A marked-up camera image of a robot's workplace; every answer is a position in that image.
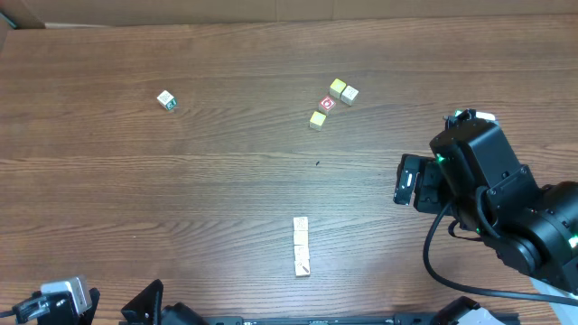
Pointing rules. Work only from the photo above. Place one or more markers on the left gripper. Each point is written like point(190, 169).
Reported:
point(142, 306)

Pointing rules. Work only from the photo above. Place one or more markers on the white block far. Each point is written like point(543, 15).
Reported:
point(349, 95)

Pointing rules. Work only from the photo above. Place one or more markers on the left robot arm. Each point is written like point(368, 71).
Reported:
point(178, 311)

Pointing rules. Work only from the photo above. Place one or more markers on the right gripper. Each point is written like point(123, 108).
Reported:
point(427, 189)

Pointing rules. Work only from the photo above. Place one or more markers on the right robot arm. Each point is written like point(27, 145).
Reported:
point(475, 176)

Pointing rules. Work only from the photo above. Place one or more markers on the white block green side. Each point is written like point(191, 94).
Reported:
point(167, 100)

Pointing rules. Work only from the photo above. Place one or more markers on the white patterned block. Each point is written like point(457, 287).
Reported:
point(301, 224)

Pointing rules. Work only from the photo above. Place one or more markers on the yellow block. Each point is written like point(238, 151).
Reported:
point(301, 238)
point(337, 87)
point(317, 120)

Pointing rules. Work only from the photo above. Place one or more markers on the red circle block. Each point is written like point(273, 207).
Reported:
point(326, 105)

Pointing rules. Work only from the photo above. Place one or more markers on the white block red mark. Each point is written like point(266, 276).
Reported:
point(302, 268)

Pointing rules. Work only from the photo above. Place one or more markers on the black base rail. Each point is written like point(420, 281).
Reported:
point(427, 318)

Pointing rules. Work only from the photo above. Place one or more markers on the white block green edge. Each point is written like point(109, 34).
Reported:
point(301, 253)

